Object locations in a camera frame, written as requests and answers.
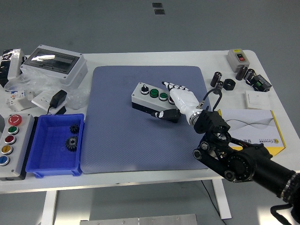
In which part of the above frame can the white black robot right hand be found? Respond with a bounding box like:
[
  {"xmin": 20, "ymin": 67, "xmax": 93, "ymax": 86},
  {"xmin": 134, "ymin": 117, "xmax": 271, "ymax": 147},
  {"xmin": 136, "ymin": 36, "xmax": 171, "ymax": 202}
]
[{"xmin": 150, "ymin": 81, "xmax": 202, "ymax": 124}]

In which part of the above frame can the grey four-button control box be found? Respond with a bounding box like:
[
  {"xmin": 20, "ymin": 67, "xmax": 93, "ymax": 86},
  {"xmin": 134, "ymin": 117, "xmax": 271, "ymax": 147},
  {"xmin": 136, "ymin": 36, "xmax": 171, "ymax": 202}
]
[{"xmin": 130, "ymin": 82, "xmax": 180, "ymax": 118}]

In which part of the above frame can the grey five-button control box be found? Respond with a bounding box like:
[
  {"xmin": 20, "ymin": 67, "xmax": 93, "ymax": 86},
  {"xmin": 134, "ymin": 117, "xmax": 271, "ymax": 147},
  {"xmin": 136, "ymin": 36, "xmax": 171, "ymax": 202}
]
[{"xmin": 0, "ymin": 113, "xmax": 36, "ymax": 181}]

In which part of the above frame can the black hexagonal nut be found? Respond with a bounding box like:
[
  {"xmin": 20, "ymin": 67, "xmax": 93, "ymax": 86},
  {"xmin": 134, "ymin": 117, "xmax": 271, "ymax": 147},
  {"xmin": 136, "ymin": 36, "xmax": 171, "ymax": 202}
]
[{"xmin": 223, "ymin": 78, "xmax": 236, "ymax": 91}]

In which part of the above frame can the grey-blue table mat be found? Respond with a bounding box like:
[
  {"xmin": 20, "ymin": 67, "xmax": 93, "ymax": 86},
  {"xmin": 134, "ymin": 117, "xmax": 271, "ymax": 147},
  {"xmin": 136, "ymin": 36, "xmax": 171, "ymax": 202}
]
[{"xmin": 81, "ymin": 65, "xmax": 213, "ymax": 174}]

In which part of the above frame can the white yellow cardboard box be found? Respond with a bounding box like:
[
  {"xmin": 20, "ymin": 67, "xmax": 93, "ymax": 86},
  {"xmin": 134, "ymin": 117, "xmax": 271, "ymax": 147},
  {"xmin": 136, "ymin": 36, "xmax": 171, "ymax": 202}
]
[{"xmin": 217, "ymin": 109, "xmax": 286, "ymax": 157}]

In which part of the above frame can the black module green terminal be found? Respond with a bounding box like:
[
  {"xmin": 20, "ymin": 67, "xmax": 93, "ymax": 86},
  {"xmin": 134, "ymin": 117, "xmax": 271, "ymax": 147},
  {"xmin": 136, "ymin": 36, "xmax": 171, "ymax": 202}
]
[{"xmin": 249, "ymin": 74, "xmax": 272, "ymax": 92}]

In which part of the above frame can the white table leg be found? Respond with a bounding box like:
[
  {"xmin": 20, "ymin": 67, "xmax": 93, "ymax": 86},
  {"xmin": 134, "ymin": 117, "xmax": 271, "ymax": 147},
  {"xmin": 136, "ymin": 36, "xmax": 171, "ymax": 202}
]
[
  {"xmin": 40, "ymin": 191, "xmax": 58, "ymax": 225},
  {"xmin": 212, "ymin": 179, "xmax": 232, "ymax": 220}
]

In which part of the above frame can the grey distribution box clear lid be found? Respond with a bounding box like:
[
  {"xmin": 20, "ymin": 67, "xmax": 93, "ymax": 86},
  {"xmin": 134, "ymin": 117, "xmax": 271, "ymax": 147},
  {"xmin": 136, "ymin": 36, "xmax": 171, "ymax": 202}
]
[{"xmin": 20, "ymin": 45, "xmax": 88, "ymax": 89}]

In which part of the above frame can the large black bevel gear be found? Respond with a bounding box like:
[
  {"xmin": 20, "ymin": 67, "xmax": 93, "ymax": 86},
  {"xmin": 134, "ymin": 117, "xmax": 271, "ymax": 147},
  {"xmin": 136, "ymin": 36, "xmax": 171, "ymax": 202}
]
[{"xmin": 65, "ymin": 135, "xmax": 79, "ymax": 152}]

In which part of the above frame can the black power adapter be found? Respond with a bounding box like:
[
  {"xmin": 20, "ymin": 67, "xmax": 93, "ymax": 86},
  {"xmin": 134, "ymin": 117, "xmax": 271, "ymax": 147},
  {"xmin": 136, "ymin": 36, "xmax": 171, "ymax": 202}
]
[{"xmin": 47, "ymin": 90, "xmax": 68, "ymax": 115}]

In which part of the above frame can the grey metal plate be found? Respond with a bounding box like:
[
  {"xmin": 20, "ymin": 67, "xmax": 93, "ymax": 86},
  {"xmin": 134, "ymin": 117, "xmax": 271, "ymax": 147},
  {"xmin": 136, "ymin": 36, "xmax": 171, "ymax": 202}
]
[{"xmin": 79, "ymin": 213, "xmax": 198, "ymax": 225}]

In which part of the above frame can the blue plastic bin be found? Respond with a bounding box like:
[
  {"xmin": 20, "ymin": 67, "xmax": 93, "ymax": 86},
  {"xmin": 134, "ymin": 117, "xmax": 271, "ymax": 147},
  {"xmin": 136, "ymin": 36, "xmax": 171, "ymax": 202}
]
[{"xmin": 25, "ymin": 113, "xmax": 85, "ymax": 178}]

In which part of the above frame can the clear plastic bag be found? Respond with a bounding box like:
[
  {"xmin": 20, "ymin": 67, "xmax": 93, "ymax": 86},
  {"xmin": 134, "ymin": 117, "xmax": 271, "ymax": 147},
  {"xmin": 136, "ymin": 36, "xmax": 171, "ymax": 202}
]
[{"xmin": 4, "ymin": 67, "xmax": 91, "ymax": 111}]

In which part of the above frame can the white circuit breaker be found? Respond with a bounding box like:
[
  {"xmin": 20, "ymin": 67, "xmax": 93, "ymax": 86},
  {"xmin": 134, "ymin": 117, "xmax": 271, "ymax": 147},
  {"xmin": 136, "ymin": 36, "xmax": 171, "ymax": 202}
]
[{"xmin": 5, "ymin": 90, "xmax": 36, "ymax": 112}]

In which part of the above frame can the white box in shiny wrap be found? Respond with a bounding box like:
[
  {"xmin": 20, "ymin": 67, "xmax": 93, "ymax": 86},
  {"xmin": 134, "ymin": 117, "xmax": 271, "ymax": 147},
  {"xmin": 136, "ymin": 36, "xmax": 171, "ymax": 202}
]
[{"xmin": 0, "ymin": 48, "xmax": 28, "ymax": 89}]

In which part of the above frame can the grey two-button switch box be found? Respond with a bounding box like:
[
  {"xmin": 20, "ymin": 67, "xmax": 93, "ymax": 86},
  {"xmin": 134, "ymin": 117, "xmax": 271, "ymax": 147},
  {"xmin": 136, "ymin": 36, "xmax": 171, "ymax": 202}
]
[{"xmin": 226, "ymin": 48, "xmax": 250, "ymax": 73}]

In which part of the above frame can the white wall switch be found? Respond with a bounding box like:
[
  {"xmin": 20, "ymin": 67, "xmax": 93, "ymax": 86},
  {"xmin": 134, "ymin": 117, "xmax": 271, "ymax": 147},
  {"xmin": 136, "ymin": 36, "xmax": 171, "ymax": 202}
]
[{"xmin": 245, "ymin": 90, "xmax": 270, "ymax": 110}]

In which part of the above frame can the black cable under table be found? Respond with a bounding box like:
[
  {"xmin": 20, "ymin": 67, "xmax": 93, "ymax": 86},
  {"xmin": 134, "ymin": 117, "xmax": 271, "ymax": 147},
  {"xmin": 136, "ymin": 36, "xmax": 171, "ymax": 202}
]
[{"xmin": 201, "ymin": 180, "xmax": 225, "ymax": 220}]

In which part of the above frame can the white wall socket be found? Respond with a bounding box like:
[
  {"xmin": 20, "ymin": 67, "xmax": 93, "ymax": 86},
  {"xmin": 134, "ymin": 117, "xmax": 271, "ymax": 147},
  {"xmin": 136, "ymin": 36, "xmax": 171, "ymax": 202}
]
[{"xmin": 31, "ymin": 91, "xmax": 53, "ymax": 110}]

